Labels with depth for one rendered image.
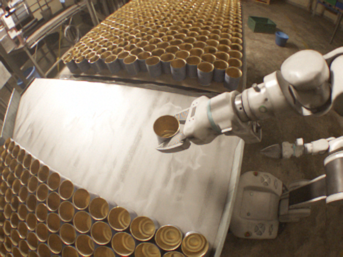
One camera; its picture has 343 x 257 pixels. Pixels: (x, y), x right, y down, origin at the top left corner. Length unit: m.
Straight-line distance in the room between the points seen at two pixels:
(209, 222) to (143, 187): 0.24
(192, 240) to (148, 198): 0.19
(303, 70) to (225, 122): 0.15
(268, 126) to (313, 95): 1.90
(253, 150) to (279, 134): 0.45
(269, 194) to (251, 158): 0.54
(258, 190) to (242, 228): 0.34
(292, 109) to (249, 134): 0.11
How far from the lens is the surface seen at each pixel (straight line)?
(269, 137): 2.05
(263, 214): 1.43
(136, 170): 0.58
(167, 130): 0.49
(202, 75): 0.70
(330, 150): 1.02
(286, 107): 0.25
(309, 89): 0.23
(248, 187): 1.36
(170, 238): 0.53
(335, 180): 0.76
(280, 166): 1.96
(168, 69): 0.78
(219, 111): 0.29
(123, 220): 0.56
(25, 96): 1.44
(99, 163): 0.64
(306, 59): 0.25
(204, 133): 0.32
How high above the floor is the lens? 1.60
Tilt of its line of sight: 58 degrees down
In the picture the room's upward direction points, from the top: 10 degrees counter-clockwise
